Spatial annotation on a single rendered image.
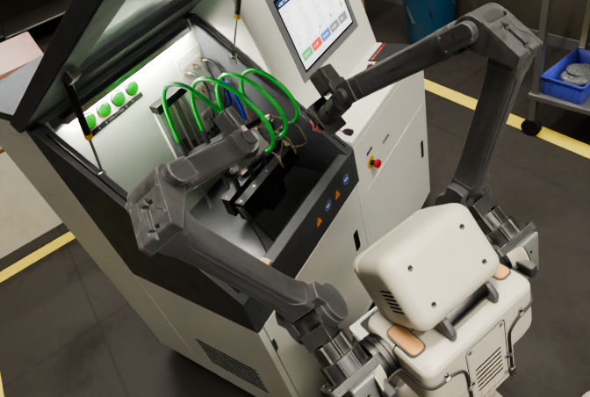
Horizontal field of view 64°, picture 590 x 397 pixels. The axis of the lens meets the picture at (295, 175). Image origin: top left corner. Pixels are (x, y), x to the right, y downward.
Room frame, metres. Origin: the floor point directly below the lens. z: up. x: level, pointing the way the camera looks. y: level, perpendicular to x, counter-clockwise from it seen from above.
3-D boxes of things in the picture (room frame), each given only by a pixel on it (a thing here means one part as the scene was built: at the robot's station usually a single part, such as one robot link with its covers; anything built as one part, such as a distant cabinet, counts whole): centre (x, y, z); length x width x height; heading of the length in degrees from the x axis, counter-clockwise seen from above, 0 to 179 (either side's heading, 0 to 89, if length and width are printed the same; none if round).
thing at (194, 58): (1.59, 0.23, 1.20); 0.13 x 0.03 x 0.31; 137
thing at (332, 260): (1.06, 0.01, 0.44); 0.65 x 0.02 x 0.68; 137
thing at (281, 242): (1.08, 0.02, 0.87); 0.62 x 0.04 x 0.16; 137
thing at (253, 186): (1.33, 0.12, 0.91); 0.34 x 0.10 x 0.15; 137
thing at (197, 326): (1.26, 0.22, 0.39); 0.70 x 0.58 x 0.79; 137
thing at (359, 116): (1.65, -0.39, 0.96); 0.70 x 0.22 x 0.03; 137
